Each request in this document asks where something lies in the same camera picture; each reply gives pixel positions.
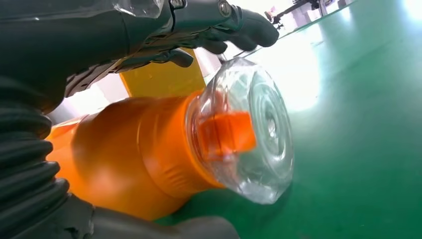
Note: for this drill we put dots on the orange bottle with clear cap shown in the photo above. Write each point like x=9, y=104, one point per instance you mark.
x=132, y=155

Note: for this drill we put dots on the black metal stand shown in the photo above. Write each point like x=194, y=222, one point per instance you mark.
x=290, y=10

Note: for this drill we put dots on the yellow taped cardboard box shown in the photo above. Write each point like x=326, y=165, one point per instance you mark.
x=161, y=79

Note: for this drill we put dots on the green table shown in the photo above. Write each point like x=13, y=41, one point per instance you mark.
x=356, y=148

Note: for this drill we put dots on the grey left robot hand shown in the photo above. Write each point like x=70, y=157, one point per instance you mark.
x=66, y=36

